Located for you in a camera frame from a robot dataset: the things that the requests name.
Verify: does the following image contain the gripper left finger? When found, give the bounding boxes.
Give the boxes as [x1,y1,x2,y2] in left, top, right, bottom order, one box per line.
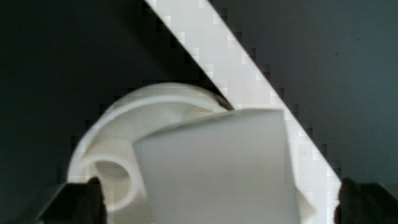
[37,177,106,224]

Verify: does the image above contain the white right fence bar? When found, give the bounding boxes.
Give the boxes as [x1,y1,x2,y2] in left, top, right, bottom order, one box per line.
[143,0,340,224]

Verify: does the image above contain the white stool leg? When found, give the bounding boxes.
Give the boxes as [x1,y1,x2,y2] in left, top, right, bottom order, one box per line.
[133,109,300,224]

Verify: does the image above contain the white round stool seat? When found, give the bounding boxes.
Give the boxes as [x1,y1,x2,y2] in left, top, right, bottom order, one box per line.
[65,82,333,224]

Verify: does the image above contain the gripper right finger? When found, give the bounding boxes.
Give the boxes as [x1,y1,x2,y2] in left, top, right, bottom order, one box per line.
[333,178,398,224]

